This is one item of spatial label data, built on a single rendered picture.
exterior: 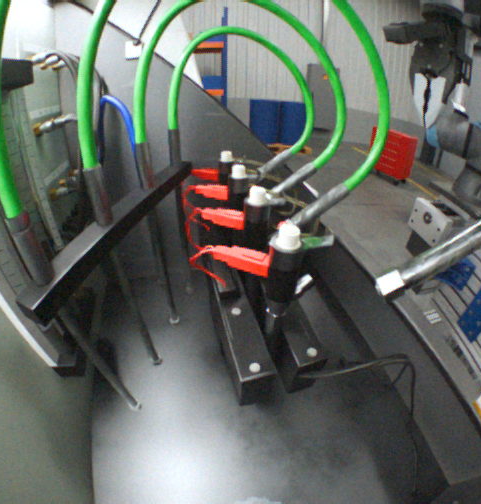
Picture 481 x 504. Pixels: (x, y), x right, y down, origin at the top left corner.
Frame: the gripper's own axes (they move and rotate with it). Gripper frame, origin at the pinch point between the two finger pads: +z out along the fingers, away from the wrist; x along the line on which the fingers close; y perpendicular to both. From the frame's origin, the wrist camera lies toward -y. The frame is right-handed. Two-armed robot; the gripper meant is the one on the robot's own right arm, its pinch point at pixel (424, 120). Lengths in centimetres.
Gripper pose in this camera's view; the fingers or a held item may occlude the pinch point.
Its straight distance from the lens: 46.0
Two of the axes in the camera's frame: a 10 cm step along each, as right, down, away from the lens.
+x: -2.5, -5.8, 7.8
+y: 9.7, -1.4, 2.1
